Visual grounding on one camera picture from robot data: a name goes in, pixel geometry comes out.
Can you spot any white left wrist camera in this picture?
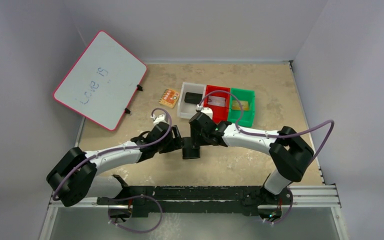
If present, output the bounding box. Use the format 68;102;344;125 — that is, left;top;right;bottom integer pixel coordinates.
151;113;169;126

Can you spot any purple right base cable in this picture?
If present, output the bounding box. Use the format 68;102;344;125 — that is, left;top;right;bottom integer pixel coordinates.
261;187;295;226

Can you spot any pink framed whiteboard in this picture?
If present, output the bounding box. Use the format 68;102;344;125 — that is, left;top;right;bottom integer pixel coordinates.
53;30;148;131

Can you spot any green plastic bin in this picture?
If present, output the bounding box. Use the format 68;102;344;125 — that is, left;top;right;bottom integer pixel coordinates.
227;88;256;128

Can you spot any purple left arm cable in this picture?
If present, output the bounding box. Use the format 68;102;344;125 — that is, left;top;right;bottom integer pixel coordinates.
51;107;173;202

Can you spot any clear card in red bin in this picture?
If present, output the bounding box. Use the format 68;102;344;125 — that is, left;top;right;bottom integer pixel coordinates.
207;95;226;108

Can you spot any aluminium rail frame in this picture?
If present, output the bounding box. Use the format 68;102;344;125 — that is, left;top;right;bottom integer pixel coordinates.
39;185;349;240

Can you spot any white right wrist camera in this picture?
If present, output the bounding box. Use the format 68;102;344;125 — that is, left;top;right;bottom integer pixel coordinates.
195;104;213;119

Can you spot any gold card in green bin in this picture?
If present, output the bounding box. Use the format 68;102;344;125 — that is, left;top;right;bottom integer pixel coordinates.
231;100;250;111

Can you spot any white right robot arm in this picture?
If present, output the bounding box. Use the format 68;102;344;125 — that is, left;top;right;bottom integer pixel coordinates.
188;112;314;204

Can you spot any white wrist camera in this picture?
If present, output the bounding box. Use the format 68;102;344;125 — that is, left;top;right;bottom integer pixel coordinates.
195;104;213;119
151;113;169;126

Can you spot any black leather card holder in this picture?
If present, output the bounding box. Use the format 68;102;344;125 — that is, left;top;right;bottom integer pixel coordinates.
182;137;200;160

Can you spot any orange card pack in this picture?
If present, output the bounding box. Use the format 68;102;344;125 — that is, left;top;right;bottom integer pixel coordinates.
158;88;180;108

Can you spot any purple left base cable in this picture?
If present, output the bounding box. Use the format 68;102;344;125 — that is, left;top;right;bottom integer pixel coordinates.
107;194;164;235

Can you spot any white plastic bin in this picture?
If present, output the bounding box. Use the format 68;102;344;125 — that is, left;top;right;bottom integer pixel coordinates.
177;82;206;119

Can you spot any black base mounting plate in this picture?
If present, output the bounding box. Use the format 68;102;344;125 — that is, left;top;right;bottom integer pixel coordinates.
97;176;293;220

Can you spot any red plastic bin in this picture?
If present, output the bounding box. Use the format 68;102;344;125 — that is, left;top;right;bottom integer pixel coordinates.
204;85;231;124

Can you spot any black object in white bin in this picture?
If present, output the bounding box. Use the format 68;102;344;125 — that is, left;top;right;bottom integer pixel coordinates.
184;92;203;105

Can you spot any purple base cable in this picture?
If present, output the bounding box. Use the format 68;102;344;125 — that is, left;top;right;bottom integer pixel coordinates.
107;194;164;235
261;187;295;226

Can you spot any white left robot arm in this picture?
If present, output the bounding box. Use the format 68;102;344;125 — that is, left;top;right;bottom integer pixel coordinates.
46;123;183;207

